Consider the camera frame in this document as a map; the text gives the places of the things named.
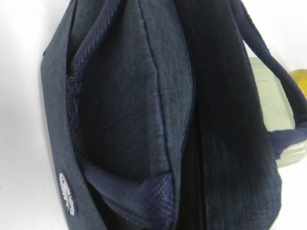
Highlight navy blue fabric lunch bag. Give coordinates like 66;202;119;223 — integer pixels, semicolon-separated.
41;0;307;230

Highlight green lid glass food container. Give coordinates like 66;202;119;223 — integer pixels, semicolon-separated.
249;57;307;168

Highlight yellow toy pear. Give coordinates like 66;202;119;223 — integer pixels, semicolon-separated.
290;69;307;98

